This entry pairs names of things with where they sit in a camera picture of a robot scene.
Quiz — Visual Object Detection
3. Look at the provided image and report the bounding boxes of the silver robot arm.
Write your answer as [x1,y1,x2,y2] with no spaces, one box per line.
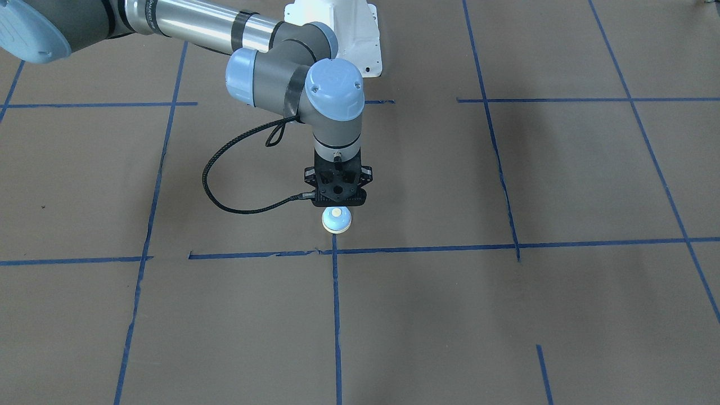
[1,1,371,201]

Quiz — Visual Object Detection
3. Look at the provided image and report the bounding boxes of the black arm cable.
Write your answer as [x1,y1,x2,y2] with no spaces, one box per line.
[201,115,316,214]

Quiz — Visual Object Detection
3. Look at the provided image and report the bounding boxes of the white camera post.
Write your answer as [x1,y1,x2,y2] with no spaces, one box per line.
[283,1,383,78]

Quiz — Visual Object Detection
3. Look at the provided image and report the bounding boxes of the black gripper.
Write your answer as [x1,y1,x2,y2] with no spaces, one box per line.
[304,152,373,190]

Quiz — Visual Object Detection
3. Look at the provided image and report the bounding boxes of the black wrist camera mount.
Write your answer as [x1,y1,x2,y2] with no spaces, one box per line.
[311,186,367,208]

